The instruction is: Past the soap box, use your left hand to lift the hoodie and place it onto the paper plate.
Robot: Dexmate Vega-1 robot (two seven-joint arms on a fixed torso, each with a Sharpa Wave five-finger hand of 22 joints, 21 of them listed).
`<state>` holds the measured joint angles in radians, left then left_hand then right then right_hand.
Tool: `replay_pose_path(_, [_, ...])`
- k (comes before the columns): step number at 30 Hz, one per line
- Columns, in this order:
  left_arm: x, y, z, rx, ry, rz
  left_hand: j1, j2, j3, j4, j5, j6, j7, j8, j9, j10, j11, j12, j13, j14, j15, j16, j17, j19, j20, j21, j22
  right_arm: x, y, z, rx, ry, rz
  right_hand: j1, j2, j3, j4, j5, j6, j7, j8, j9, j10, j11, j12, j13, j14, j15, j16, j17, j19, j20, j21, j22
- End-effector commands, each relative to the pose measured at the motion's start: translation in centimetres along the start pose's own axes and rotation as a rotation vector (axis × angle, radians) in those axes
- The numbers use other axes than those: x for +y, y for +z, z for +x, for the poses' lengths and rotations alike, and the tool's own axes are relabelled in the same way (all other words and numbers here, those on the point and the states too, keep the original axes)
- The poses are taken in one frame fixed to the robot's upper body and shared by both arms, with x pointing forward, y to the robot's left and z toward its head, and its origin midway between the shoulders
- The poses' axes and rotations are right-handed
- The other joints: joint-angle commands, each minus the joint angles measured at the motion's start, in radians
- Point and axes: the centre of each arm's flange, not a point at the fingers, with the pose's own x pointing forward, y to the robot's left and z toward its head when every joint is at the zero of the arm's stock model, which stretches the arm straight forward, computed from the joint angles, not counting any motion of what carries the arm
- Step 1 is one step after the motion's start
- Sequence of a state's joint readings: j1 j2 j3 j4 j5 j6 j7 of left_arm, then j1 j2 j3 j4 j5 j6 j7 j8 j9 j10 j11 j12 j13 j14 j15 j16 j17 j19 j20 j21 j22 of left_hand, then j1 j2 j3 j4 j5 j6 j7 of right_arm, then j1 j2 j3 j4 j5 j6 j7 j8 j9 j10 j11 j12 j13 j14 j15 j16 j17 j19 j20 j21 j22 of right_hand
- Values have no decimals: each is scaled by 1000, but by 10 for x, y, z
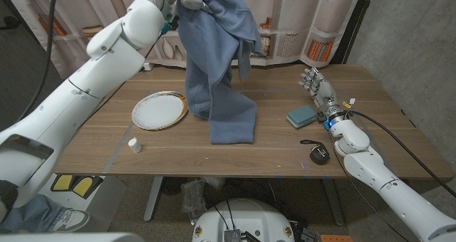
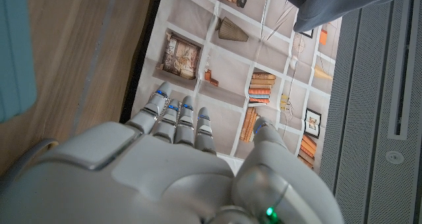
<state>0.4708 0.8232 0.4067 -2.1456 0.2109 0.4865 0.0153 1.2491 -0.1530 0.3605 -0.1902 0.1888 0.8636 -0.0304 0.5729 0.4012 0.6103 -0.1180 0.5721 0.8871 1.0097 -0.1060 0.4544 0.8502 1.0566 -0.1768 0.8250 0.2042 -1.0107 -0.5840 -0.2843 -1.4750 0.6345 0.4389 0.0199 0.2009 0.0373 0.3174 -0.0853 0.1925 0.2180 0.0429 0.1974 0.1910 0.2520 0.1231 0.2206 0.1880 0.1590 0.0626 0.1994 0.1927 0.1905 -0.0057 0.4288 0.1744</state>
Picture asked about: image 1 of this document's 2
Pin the clear plastic bag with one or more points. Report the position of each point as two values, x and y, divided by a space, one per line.
193 199

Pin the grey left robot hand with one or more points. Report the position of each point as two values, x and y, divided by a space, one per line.
192 1

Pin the blue hoodie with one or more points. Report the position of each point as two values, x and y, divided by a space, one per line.
217 57

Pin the orange box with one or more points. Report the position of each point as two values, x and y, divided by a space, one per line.
335 238

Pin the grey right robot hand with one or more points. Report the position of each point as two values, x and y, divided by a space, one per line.
324 92

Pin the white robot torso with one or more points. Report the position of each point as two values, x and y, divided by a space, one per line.
246 217

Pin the white power strip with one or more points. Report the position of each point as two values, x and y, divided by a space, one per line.
149 67

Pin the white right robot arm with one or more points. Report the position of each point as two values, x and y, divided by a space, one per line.
395 192

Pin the printed bookshelf backdrop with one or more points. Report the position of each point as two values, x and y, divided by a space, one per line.
285 39

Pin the person leg in jeans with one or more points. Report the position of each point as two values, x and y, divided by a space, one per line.
32 217

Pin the yellow black foot pedal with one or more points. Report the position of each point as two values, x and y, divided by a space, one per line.
87 186

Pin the teal soap box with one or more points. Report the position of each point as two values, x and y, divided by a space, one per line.
301 116

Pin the black tape measure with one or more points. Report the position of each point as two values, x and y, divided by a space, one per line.
318 154

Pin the small white bottle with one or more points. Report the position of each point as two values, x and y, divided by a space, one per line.
135 145

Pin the white gold-rimmed paper plate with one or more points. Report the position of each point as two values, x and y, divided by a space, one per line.
158 110

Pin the grey table leg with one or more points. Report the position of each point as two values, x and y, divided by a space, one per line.
334 203
153 199

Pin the black backdrop stand pole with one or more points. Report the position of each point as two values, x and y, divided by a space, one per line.
356 21

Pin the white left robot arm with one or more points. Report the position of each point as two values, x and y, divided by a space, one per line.
71 103

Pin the grey white sneaker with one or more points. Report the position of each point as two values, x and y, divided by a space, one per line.
73 220

